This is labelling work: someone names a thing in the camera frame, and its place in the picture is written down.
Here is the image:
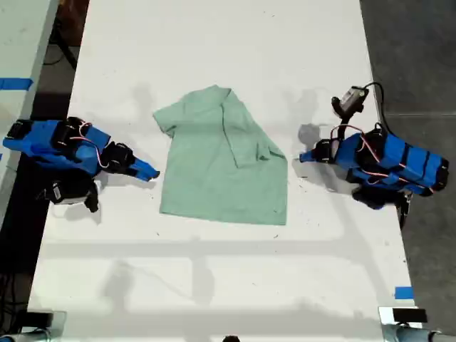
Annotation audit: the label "pale green T-shirt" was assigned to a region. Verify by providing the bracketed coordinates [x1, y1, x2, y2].
[152, 84, 288, 226]

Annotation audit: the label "black grey camera box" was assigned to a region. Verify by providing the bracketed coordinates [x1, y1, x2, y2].
[331, 85, 370, 124]

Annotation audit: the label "long blue tape strip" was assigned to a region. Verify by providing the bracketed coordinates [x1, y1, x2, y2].
[0, 77, 35, 90]

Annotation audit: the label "white side table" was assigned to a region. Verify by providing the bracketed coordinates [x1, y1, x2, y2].
[0, 0, 61, 224]

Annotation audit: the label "short blue tape strip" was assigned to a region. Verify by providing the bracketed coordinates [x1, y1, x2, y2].
[394, 286, 415, 301]

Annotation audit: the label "black floor cables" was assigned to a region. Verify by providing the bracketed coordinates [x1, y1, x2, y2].
[0, 245, 30, 334]

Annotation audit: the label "small black box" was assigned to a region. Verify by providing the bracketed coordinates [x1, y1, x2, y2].
[392, 308, 428, 323]
[26, 311, 55, 327]

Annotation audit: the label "black white camera box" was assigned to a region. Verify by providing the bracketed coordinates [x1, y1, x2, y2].
[41, 179, 101, 214]

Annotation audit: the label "black stand leg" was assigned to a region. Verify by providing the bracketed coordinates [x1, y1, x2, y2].
[49, 17, 80, 71]

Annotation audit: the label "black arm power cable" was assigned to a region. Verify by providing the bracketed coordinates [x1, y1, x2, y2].
[398, 192, 415, 229]

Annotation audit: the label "grey metal pole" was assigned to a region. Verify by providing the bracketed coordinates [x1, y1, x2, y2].
[382, 323, 456, 342]
[0, 328, 51, 342]

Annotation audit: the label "black camera cable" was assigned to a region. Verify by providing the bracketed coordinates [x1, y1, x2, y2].
[366, 81, 390, 133]

